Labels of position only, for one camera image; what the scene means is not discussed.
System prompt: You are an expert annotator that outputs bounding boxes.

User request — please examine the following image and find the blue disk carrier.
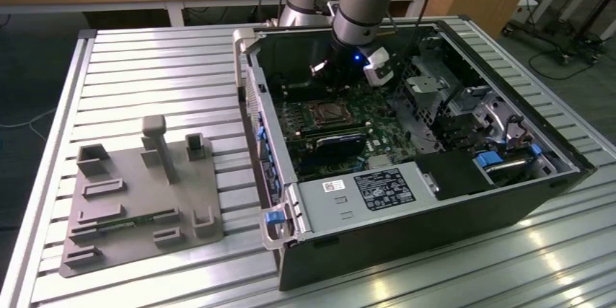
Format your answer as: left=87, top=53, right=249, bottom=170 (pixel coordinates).
left=472, top=151, right=504, bottom=172

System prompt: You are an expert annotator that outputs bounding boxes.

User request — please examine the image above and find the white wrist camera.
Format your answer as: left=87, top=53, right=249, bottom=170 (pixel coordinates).
left=361, top=47, right=396, bottom=87

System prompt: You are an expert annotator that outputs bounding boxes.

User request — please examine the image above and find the black graphics card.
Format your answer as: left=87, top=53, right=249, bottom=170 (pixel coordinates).
left=300, top=131, right=369, bottom=175

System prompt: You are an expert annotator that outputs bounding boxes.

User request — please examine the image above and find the metal socket cover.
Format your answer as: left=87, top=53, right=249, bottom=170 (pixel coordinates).
left=307, top=97, right=360, bottom=128

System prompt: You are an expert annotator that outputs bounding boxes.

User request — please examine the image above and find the green RAM stick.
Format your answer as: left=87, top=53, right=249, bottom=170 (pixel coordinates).
left=99, top=215, right=157, bottom=232

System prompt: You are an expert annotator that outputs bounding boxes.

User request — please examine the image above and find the green motherboard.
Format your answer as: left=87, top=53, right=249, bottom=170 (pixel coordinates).
left=268, top=79, right=420, bottom=183

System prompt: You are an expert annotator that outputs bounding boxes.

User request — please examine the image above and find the grey parts rack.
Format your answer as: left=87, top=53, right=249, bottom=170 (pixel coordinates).
left=57, top=115, right=227, bottom=279

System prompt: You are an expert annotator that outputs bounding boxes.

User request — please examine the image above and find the silver power supply unit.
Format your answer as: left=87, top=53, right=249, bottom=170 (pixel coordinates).
left=293, top=162, right=441, bottom=235

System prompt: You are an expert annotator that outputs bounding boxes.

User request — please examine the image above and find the metal drive cage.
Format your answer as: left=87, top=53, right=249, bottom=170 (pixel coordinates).
left=392, top=33, right=492, bottom=154

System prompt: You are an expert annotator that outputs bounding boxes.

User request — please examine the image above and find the black open PC case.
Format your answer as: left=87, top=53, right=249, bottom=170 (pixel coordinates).
left=231, top=15, right=599, bottom=293

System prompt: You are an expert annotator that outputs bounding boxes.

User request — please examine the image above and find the wheeled equipment stand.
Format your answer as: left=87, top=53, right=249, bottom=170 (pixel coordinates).
left=500, top=0, right=616, bottom=67

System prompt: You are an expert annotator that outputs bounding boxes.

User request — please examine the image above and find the silver CPU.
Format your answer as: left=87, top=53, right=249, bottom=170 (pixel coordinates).
left=319, top=102, right=347, bottom=118

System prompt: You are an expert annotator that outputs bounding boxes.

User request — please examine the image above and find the black plastic duct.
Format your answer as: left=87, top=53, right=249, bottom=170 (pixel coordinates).
left=413, top=149, right=497, bottom=201

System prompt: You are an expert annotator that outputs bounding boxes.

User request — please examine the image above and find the CPU socket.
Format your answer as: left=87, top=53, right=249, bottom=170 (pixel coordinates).
left=307, top=98, right=360, bottom=129

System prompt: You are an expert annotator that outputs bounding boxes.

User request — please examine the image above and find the coloured wire bundle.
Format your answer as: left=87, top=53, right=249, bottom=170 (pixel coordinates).
left=500, top=115, right=531, bottom=150

